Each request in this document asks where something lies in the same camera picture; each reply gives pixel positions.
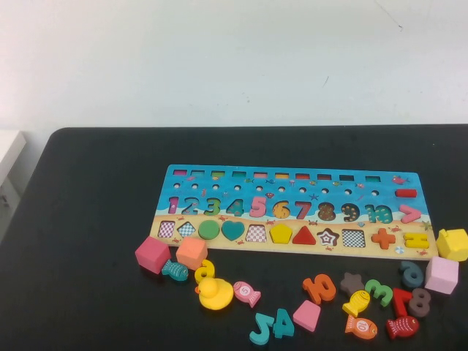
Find yellow pentagon piece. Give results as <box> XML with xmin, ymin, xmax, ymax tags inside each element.
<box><xmin>269</xmin><ymin>223</ymin><xmax>295</xmax><ymax>245</ymax></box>

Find colourful wooden puzzle board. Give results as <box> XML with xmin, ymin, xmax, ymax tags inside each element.
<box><xmin>150</xmin><ymin>164</ymin><xmax>439</xmax><ymax>261</ymax></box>

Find pink number five piece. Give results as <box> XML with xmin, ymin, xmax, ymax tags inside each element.
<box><xmin>250</xmin><ymin>196</ymin><xmax>270</xmax><ymax>219</ymax></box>

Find teal heart piece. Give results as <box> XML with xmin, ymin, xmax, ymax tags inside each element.
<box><xmin>221</xmin><ymin>221</ymin><xmax>246</xmax><ymax>242</ymax></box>

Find green circle piece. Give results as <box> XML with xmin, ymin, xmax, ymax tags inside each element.
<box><xmin>197</xmin><ymin>220</ymin><xmax>222</xmax><ymax>241</ymax></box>

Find red triangle piece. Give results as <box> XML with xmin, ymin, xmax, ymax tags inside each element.
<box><xmin>291</xmin><ymin>225</ymin><xmax>317</xmax><ymax>246</ymax></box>

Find yellow number six piece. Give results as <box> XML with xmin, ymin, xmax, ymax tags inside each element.
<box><xmin>194</xmin><ymin>259</ymin><xmax>216</xmax><ymax>286</ymax></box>

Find orange number ten piece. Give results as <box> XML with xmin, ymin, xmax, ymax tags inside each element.
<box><xmin>302</xmin><ymin>273</ymin><xmax>337</xmax><ymax>306</ymax></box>

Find pink trapezoid piece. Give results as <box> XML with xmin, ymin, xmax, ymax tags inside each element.
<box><xmin>292</xmin><ymin>300</ymin><xmax>322</xmax><ymax>333</ymax></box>

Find brown star piece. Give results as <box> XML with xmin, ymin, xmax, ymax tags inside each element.
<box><xmin>339</xmin><ymin>272</ymin><xmax>366</xmax><ymax>295</ymax></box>

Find orange plus sign piece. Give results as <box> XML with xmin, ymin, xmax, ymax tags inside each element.
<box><xmin>371</xmin><ymin>228</ymin><xmax>397</xmax><ymax>249</ymax></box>

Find teal number four piece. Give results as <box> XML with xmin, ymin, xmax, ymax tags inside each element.
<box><xmin>271</xmin><ymin>308</ymin><xmax>295</xmax><ymax>339</ymax></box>

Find pink greater-than sign piece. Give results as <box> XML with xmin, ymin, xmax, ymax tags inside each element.
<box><xmin>399</xmin><ymin>204</ymin><xmax>421</xmax><ymax>224</ymax></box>

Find green number three piece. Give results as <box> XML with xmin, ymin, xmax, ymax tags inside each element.
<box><xmin>364</xmin><ymin>279</ymin><xmax>393</xmax><ymax>308</ymax></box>

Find yellow equals sign piece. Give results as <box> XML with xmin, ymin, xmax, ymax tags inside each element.
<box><xmin>403</xmin><ymin>233</ymin><xmax>429</xmax><ymax>249</ymax></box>

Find grey-blue number nine piece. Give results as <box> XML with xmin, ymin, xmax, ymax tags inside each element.
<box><xmin>399</xmin><ymin>260</ymin><xmax>425</xmax><ymax>290</ymax></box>

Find red number seven piece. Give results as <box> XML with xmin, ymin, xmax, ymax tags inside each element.
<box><xmin>391</xmin><ymin>287</ymin><xmax>415</xmax><ymax>320</ymax></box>

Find brown number eight piece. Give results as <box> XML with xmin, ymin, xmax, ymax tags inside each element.
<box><xmin>407</xmin><ymin>287</ymin><xmax>432</xmax><ymax>318</ymax></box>

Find orange wooden cube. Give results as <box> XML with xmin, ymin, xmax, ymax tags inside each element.
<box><xmin>175</xmin><ymin>236</ymin><xmax>209</xmax><ymax>271</ymax></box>

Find teal striped wooden fish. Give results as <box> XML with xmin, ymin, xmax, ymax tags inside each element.
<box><xmin>161</xmin><ymin>259</ymin><xmax>190</xmax><ymax>283</ymax></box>

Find magenta wooden cube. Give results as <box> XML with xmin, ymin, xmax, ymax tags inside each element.
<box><xmin>135</xmin><ymin>235</ymin><xmax>172</xmax><ymax>275</ymax></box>

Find pink fish marked five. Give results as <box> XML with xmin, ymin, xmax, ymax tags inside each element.
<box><xmin>233</xmin><ymin>281</ymin><xmax>263</xmax><ymax>309</ymax></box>

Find yellow rubber duck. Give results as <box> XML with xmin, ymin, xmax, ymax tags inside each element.
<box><xmin>194</xmin><ymin>276</ymin><xmax>235</xmax><ymax>312</ymax></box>

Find yellow striped wooden fish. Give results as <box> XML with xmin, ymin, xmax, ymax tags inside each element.
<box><xmin>341</xmin><ymin>290</ymin><xmax>371</xmax><ymax>318</ymax></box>

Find orange fish marked ten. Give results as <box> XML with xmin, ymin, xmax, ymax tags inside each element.
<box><xmin>344</xmin><ymin>314</ymin><xmax>379</xmax><ymax>341</ymax></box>

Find red wooden fish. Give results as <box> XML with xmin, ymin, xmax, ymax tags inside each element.
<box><xmin>385</xmin><ymin>316</ymin><xmax>420</xmax><ymax>341</ymax></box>

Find yellow notched wooden cube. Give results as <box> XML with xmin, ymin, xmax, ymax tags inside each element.
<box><xmin>435</xmin><ymin>228</ymin><xmax>468</xmax><ymax>263</ymax></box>

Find light pink wooden cube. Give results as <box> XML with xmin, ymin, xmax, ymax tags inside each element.
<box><xmin>424</xmin><ymin>256</ymin><xmax>460</xmax><ymax>295</ymax></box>

